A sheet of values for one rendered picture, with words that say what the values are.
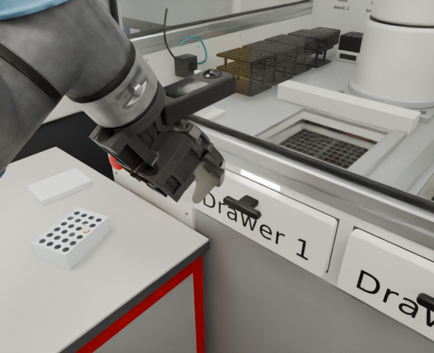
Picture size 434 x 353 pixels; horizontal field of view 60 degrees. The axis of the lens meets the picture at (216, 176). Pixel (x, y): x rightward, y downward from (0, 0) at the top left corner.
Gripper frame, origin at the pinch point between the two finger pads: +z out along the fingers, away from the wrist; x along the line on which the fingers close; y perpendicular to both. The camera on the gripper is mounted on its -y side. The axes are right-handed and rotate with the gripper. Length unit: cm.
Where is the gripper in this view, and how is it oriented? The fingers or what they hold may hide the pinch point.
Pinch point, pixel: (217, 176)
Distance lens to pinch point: 53.7
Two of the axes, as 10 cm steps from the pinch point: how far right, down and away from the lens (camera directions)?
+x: 7.5, 3.5, -5.6
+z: 3.8, 4.6, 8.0
